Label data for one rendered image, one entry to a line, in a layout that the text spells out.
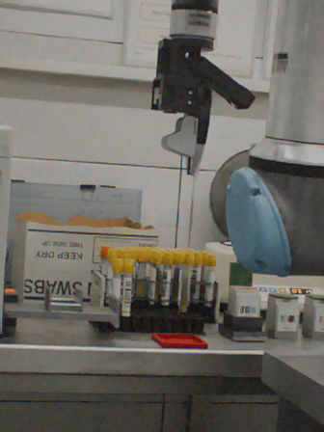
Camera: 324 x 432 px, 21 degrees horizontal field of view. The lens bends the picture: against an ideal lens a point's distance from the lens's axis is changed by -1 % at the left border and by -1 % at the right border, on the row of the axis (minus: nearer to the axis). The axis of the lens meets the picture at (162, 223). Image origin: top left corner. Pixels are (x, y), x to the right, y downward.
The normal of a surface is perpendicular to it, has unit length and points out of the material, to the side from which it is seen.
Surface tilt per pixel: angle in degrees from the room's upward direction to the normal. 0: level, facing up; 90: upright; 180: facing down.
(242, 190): 98
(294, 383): 90
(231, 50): 93
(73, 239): 96
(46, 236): 95
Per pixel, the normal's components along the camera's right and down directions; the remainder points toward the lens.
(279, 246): 0.18, 0.45
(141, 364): 0.23, 0.07
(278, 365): -0.97, -0.06
